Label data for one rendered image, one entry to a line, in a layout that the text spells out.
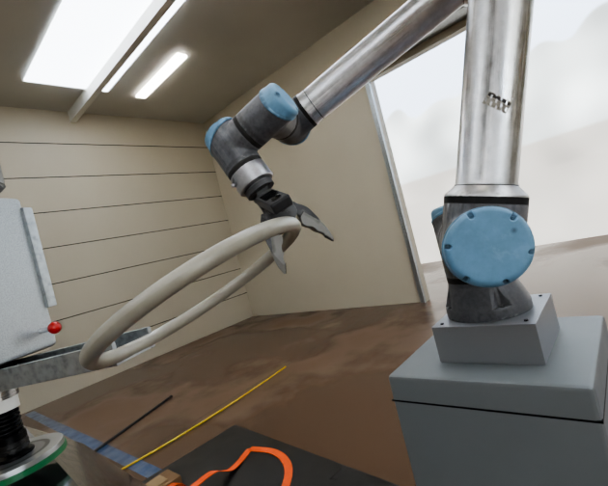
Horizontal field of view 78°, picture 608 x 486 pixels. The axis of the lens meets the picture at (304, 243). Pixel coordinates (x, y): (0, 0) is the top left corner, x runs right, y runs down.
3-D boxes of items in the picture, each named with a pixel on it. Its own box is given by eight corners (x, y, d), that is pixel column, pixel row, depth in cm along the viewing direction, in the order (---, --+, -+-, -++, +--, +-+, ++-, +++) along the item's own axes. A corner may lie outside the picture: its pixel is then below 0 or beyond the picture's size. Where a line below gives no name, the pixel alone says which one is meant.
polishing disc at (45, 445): (82, 430, 106) (81, 426, 106) (14, 481, 85) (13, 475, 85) (17, 444, 109) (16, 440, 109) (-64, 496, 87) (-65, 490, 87)
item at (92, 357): (22, 414, 60) (13, 397, 61) (193, 326, 107) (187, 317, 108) (239, 231, 47) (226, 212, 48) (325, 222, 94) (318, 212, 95)
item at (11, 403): (-21, 418, 94) (-25, 405, 94) (8, 405, 101) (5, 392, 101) (-2, 416, 92) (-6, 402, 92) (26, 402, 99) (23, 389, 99)
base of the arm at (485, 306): (468, 299, 104) (458, 264, 104) (544, 296, 90) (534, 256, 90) (433, 322, 92) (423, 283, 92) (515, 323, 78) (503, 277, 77)
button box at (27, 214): (27, 312, 105) (2, 214, 105) (37, 310, 108) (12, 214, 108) (48, 307, 103) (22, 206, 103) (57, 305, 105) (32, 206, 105)
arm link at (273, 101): (285, 89, 90) (248, 123, 93) (266, 72, 79) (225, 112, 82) (308, 119, 89) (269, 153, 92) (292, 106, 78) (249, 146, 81)
